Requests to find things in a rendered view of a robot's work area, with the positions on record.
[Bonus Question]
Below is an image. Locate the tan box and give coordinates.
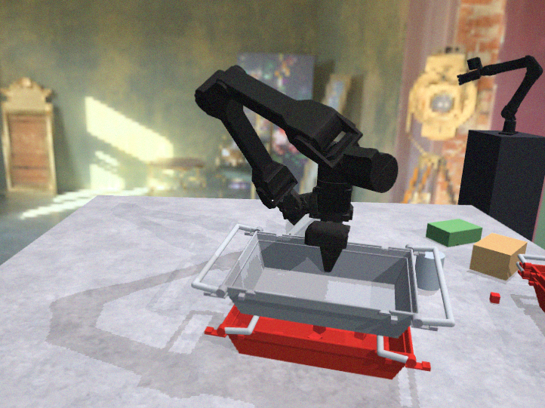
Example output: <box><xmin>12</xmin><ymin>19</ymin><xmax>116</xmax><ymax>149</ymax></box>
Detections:
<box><xmin>469</xmin><ymin>232</ymin><xmax>528</xmax><ymax>281</ymax></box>

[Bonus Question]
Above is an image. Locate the green flat block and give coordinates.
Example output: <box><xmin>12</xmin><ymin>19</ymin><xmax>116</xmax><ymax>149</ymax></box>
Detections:
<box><xmin>426</xmin><ymin>219</ymin><xmax>482</xmax><ymax>247</ymax></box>

